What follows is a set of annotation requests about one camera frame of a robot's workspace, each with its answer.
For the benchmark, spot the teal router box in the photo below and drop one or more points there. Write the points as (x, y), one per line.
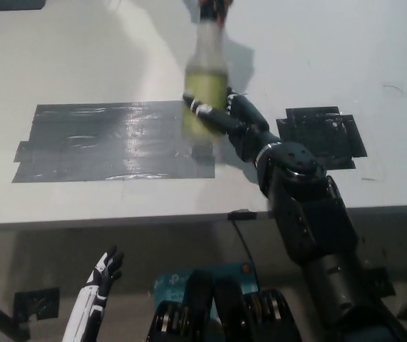
(171, 285)

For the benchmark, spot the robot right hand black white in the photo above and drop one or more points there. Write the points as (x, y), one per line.
(246, 117)

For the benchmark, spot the robot torso black blocks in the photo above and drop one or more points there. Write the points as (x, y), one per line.
(221, 317)

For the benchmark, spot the dark flat object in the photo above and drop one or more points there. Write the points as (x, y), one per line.
(10, 4)

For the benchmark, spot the person hand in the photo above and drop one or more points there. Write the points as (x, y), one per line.
(217, 9)

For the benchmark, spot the large grey tape patch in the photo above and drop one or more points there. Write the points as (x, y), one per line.
(100, 142)

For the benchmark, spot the small black tape square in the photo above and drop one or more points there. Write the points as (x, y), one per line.
(317, 132)

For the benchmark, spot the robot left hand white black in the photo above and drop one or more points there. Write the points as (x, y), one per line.
(107, 269)

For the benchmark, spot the translucent spray bottle yellow liquid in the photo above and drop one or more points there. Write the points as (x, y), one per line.
(205, 75)

